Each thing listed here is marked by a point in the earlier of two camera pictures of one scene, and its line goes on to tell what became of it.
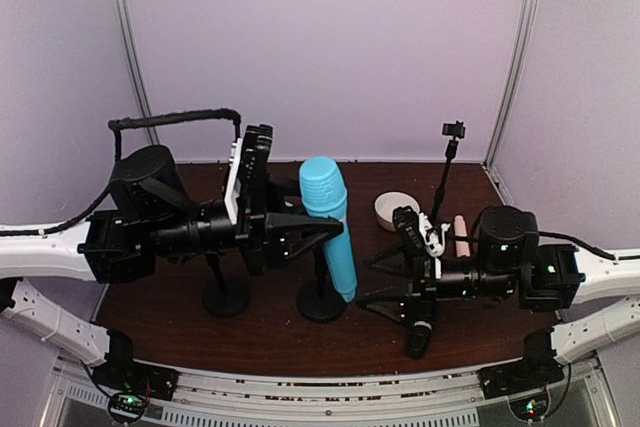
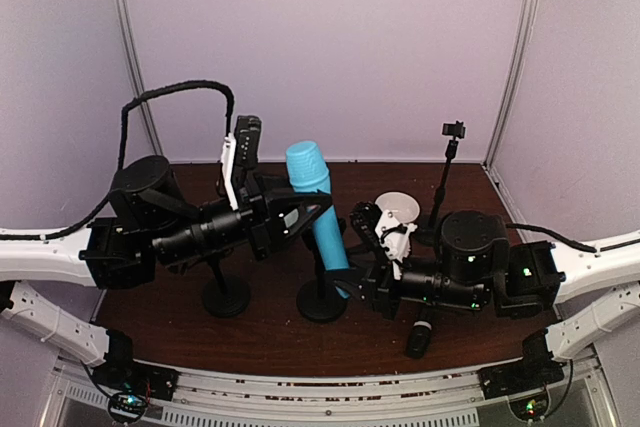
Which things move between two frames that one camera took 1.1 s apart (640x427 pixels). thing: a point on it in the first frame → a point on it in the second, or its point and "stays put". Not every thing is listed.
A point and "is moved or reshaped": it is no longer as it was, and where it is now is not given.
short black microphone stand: (231, 299) stays put
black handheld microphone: (419, 338) stays put
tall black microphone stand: (321, 301) stays put
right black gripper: (425, 284) → (381, 288)
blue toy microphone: (324, 193) is moved or reshaped
